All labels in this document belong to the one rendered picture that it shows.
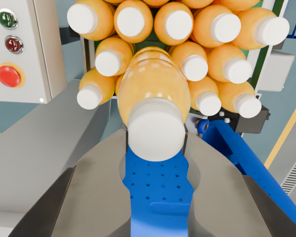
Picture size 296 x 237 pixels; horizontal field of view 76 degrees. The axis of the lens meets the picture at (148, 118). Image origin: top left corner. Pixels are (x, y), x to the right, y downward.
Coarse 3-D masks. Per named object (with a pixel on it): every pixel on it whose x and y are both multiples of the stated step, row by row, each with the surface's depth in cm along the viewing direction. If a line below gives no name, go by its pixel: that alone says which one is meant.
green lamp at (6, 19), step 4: (0, 12) 27; (4, 12) 27; (8, 12) 28; (0, 16) 27; (4, 16) 27; (8, 16) 27; (12, 16) 28; (0, 20) 27; (4, 20) 27; (8, 20) 27; (12, 20) 28; (4, 24) 28; (8, 24) 28; (12, 24) 28
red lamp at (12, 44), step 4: (8, 40) 29; (12, 40) 29; (16, 40) 29; (8, 44) 29; (12, 44) 29; (16, 44) 29; (20, 44) 30; (8, 48) 29; (12, 48) 29; (16, 48) 29; (20, 48) 30
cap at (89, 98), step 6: (84, 90) 33; (90, 90) 33; (96, 90) 34; (78, 96) 33; (84, 96) 33; (90, 96) 33; (96, 96) 33; (78, 102) 34; (84, 102) 34; (90, 102) 34; (96, 102) 34; (84, 108) 34; (90, 108) 34
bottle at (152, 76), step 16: (144, 48) 27; (160, 48) 28; (144, 64) 17; (160, 64) 17; (128, 80) 16; (144, 80) 15; (160, 80) 15; (176, 80) 16; (128, 96) 15; (144, 96) 14; (160, 96) 14; (176, 96) 15; (128, 112) 15
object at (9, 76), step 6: (6, 66) 31; (0, 72) 31; (6, 72) 31; (12, 72) 31; (0, 78) 31; (6, 78) 31; (12, 78) 31; (18, 78) 31; (6, 84) 32; (12, 84) 32; (18, 84) 32
